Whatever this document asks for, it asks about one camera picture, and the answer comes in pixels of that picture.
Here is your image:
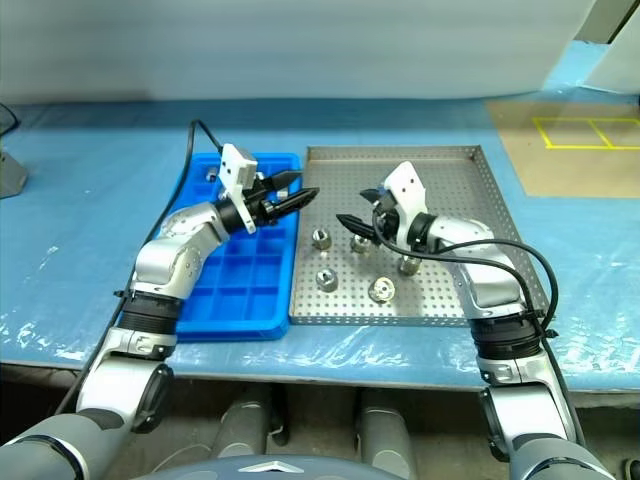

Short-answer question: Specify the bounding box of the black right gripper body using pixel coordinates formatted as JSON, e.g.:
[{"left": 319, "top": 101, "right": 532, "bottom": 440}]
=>
[{"left": 368, "top": 191, "right": 400, "bottom": 244}]

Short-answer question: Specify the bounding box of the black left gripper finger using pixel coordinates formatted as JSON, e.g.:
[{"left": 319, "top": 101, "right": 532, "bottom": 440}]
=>
[
  {"left": 271, "top": 187, "right": 321, "bottom": 219},
  {"left": 269, "top": 170, "right": 305, "bottom": 192}
]

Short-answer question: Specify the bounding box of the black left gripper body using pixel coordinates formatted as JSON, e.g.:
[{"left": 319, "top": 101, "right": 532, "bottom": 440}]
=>
[{"left": 242, "top": 178, "right": 282, "bottom": 228}]

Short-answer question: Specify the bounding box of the blue compartment tray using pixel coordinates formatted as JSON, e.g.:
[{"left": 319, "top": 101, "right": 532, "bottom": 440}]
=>
[{"left": 172, "top": 151, "right": 303, "bottom": 344}]

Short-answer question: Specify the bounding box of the perforated metal tray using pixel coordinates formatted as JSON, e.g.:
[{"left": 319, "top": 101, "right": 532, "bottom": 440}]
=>
[{"left": 288, "top": 144, "right": 557, "bottom": 329}]

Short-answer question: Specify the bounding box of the white backdrop board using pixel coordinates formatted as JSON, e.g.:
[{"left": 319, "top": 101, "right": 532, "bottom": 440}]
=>
[{"left": 0, "top": 0, "right": 601, "bottom": 104}]

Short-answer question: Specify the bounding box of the blue plastic table cover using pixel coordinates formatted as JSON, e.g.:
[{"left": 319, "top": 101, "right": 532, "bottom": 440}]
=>
[{"left": 0, "top": 89, "right": 640, "bottom": 396}]

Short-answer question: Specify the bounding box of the brown cardboard sheet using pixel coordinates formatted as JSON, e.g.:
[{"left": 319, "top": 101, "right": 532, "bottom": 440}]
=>
[{"left": 487, "top": 92, "right": 640, "bottom": 199}]

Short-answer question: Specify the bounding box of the grey rounded robot leg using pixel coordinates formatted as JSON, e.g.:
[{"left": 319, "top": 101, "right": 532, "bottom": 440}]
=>
[
  {"left": 214, "top": 392, "right": 274, "bottom": 459},
  {"left": 357, "top": 389, "right": 419, "bottom": 480}
]

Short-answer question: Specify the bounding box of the grey robot torso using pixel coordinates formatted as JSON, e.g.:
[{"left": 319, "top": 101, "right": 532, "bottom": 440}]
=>
[{"left": 149, "top": 452, "right": 381, "bottom": 480}]

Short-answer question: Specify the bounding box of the white slanted panel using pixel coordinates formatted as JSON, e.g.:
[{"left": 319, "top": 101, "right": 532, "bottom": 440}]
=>
[{"left": 582, "top": 0, "right": 640, "bottom": 95}]

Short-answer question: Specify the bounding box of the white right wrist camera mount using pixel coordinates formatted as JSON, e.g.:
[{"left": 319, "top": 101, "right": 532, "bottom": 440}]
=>
[{"left": 380, "top": 160, "right": 429, "bottom": 249}]

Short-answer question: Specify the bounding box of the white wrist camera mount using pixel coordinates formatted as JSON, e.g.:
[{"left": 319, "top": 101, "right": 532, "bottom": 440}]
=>
[
  {"left": 380, "top": 160, "right": 429, "bottom": 249},
  {"left": 218, "top": 143, "right": 259, "bottom": 235}
]

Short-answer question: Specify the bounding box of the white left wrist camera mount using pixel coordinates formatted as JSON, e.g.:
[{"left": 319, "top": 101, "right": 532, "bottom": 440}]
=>
[{"left": 218, "top": 143, "right": 259, "bottom": 235}]

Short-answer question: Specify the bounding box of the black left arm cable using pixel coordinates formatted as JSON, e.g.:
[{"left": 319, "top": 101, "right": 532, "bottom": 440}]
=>
[{"left": 52, "top": 118, "right": 224, "bottom": 416}]

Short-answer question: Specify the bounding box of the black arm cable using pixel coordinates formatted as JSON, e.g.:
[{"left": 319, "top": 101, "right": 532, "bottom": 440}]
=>
[
  {"left": 52, "top": 118, "right": 224, "bottom": 416},
  {"left": 370, "top": 209, "right": 589, "bottom": 449}
]

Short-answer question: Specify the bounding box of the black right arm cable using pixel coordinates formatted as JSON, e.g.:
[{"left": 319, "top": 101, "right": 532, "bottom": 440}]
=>
[{"left": 370, "top": 209, "right": 589, "bottom": 449}]

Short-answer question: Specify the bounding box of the thin black cable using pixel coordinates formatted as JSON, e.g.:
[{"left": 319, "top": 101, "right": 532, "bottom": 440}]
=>
[{"left": 0, "top": 102, "right": 19, "bottom": 141}]

